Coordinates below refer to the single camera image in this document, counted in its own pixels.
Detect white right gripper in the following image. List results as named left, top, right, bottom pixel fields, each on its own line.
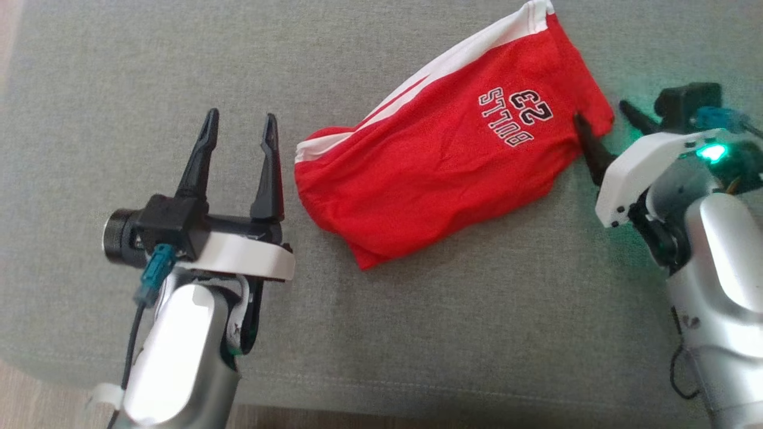
left=573, top=100, right=725, bottom=229

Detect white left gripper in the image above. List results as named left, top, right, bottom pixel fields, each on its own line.
left=175, top=108, right=296, bottom=282

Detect red shorts with white stripe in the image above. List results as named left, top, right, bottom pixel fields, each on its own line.
left=294, top=0, right=615, bottom=271

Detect right gripper black motor cylinder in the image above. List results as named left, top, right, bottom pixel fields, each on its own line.
left=712, top=138, right=763, bottom=192

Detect gripper black motor cylinder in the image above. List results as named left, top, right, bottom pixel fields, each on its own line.
left=103, top=209, right=144, bottom=268
left=712, top=138, right=763, bottom=192

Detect left gripper black motor cylinder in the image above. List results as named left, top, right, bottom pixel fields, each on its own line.
left=103, top=209, right=144, bottom=268

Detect grey fabric sofa seat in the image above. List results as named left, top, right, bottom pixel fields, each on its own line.
left=0, top=0, right=763, bottom=419

